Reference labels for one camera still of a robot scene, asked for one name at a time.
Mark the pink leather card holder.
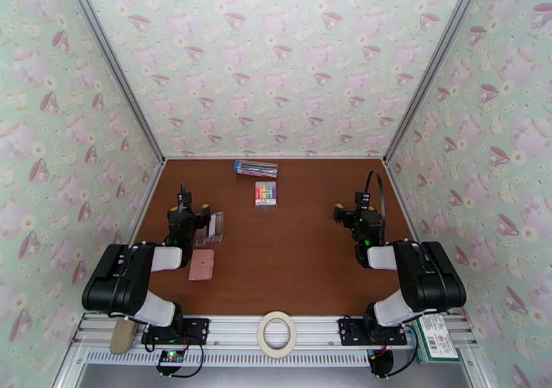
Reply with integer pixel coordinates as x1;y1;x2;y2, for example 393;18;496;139
188;249;216;282

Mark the green white cardboard box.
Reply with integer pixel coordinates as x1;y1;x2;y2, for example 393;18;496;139
413;313;462;365

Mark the aluminium frame rail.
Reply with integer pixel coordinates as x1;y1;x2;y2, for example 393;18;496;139
70;313;480;351

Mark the black board cable loop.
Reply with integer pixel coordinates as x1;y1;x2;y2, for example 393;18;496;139
157;343;204;378

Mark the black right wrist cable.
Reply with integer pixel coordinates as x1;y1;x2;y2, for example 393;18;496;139
365;170;387;245

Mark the aluminium corner post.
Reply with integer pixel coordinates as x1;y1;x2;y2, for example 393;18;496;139
58;0;167;166
382;0;493;166

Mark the coloured marker pack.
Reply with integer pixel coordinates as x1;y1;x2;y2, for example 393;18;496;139
254;180;278;210

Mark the small circuit board with LED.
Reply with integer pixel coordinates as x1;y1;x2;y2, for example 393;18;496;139
157;349;186;367

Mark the blue coloured pencil tube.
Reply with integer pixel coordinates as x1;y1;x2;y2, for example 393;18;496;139
233;159;279;178

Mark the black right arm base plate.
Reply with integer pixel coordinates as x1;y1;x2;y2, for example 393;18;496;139
337;318;408;347

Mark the white slotted cable duct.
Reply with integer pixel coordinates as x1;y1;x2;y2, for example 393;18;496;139
83;347;372;367

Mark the clear acrylic card stand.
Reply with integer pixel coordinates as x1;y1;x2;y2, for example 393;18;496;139
194;211;226;246

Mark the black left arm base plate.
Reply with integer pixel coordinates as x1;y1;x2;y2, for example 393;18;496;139
141;318;211;345

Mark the black puck cable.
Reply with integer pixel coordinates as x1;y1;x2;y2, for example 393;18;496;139
388;335;418;377

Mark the tan wooden block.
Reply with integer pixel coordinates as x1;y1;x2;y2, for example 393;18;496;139
109;318;139;354

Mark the white masking tape roll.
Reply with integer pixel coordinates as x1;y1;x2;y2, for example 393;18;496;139
257;311;297;360

